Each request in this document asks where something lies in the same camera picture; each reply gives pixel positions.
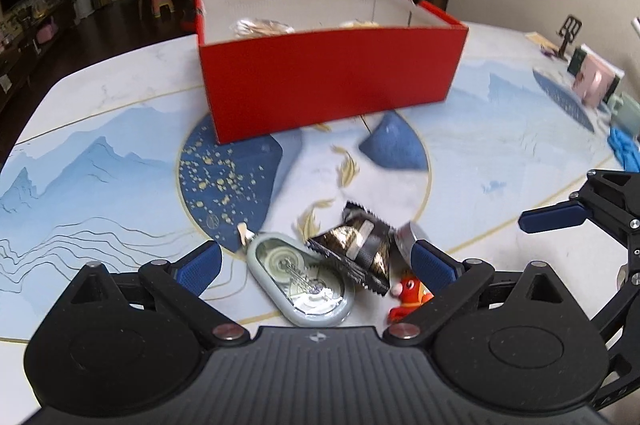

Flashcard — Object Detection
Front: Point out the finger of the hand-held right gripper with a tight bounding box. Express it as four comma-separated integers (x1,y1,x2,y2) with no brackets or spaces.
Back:
590,255,640,412
519,170,640,256

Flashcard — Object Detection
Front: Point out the black gold snack packet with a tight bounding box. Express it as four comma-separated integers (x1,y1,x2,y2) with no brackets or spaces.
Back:
306,201,396,295

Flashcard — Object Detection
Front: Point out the pink box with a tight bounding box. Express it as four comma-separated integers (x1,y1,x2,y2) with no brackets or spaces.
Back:
572,54,626,108

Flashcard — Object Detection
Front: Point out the red cardboard box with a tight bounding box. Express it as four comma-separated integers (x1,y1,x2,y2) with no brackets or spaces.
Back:
194,0,470,145

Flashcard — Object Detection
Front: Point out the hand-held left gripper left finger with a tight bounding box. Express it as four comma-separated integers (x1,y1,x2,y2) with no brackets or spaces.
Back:
42,241,246,348

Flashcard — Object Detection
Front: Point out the dark television cabinet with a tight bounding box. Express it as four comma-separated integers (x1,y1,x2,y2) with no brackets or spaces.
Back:
0,0,83,96

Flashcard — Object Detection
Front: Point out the black phone stand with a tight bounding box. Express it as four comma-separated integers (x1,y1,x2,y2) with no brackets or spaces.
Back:
557,15,583,56

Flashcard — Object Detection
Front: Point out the clear wrapped snack packet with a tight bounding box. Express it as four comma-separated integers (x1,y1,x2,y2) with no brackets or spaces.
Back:
234,18,294,38

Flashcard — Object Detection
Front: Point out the pale green mug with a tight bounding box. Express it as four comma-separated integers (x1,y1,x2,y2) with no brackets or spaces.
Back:
607,92,640,134

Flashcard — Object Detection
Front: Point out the blue cloth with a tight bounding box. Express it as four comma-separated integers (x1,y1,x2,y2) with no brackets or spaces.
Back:
607,125,640,172

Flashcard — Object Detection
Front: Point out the silver metal cylinder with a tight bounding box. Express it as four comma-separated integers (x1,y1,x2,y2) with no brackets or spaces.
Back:
395,221,428,266

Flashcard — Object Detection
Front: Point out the dark green box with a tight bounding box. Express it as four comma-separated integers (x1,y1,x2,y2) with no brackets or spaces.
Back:
567,46,589,76

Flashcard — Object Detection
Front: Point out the red fish toy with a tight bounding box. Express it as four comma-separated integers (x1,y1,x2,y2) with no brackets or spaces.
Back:
387,271,435,325

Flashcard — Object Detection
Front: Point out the grey correction tape dispenser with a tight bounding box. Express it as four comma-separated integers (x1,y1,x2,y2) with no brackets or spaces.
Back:
239,222,357,330

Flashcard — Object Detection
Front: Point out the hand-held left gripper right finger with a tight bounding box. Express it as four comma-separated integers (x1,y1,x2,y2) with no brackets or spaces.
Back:
382,240,593,347

